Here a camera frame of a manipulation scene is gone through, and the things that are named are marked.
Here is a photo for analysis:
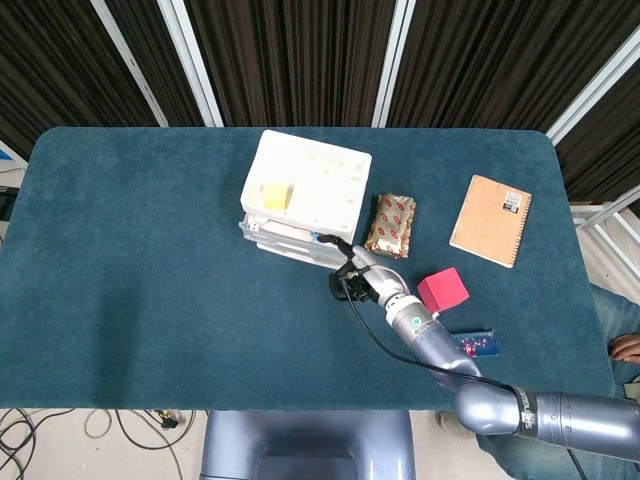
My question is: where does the yellow sticky note pad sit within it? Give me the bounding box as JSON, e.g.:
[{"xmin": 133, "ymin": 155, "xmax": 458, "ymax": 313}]
[{"xmin": 262, "ymin": 182, "xmax": 294, "ymax": 210}]

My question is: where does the white metal rack frame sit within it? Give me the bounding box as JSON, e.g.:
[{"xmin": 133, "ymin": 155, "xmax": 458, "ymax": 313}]
[{"xmin": 569, "ymin": 185, "xmax": 640, "ymax": 291}]

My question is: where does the grey floor cable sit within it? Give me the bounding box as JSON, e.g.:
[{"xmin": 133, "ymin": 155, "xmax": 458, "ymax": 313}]
[{"xmin": 83, "ymin": 408, "xmax": 197, "ymax": 480}]

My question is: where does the pink foam cube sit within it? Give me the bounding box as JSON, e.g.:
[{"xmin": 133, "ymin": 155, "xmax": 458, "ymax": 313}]
[{"xmin": 416, "ymin": 267, "xmax": 471, "ymax": 316}]

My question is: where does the brown spiral notebook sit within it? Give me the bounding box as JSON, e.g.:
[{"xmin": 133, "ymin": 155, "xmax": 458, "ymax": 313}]
[{"xmin": 448, "ymin": 174, "xmax": 534, "ymax": 270}]

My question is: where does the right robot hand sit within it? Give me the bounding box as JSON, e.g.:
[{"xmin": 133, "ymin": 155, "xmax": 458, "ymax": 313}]
[{"xmin": 318, "ymin": 233, "xmax": 409, "ymax": 307}]

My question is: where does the person's bare hand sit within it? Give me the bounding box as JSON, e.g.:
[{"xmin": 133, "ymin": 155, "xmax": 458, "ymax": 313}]
[{"xmin": 610, "ymin": 335, "xmax": 640, "ymax": 363}]

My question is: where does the dark pleated curtain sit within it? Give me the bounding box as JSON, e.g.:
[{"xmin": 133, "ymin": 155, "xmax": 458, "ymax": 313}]
[{"xmin": 0, "ymin": 0, "xmax": 640, "ymax": 201}]

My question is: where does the grey worn shoe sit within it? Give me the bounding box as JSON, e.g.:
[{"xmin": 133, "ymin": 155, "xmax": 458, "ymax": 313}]
[{"xmin": 435, "ymin": 410, "xmax": 460, "ymax": 437}]

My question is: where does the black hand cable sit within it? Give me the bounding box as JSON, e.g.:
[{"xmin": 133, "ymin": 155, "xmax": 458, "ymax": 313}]
[{"xmin": 341, "ymin": 272, "xmax": 587, "ymax": 480}]

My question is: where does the white plastic drawer cabinet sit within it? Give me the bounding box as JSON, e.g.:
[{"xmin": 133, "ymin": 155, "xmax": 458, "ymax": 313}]
[{"xmin": 238, "ymin": 129, "xmax": 374, "ymax": 270}]

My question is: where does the white panel with blue mark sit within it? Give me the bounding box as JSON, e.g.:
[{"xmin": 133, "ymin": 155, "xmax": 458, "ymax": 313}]
[{"xmin": 0, "ymin": 139, "xmax": 29, "ymax": 176}]

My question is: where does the gold foil snack packet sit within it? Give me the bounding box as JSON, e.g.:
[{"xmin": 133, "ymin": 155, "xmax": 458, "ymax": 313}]
[{"xmin": 363, "ymin": 193, "xmax": 419, "ymax": 260}]

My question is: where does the teal felt table mat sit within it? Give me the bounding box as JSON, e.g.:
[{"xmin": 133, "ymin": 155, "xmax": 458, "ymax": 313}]
[{"xmin": 0, "ymin": 125, "xmax": 617, "ymax": 414}]

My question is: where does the dark blue printed box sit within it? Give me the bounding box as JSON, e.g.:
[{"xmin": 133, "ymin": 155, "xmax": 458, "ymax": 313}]
[{"xmin": 447, "ymin": 328, "xmax": 500, "ymax": 360}]

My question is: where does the clear plastic drawer with trinkets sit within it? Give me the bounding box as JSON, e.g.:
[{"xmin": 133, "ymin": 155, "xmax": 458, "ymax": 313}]
[{"xmin": 237, "ymin": 213, "xmax": 354, "ymax": 259}]

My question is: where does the white aluminium frame post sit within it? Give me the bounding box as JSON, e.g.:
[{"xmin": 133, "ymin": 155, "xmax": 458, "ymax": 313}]
[
  {"xmin": 89, "ymin": 0, "xmax": 170, "ymax": 127},
  {"xmin": 545, "ymin": 35, "xmax": 640, "ymax": 141},
  {"xmin": 157, "ymin": 0, "xmax": 225, "ymax": 127},
  {"xmin": 370, "ymin": 0, "xmax": 417, "ymax": 127}
]

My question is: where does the black floor cable bundle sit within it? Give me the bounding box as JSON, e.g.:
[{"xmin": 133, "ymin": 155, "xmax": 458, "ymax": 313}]
[{"xmin": 0, "ymin": 407, "xmax": 76, "ymax": 480}]

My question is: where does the blue-grey robot torso base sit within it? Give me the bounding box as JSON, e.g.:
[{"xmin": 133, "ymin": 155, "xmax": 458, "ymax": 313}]
[{"xmin": 199, "ymin": 409, "xmax": 417, "ymax": 480}]

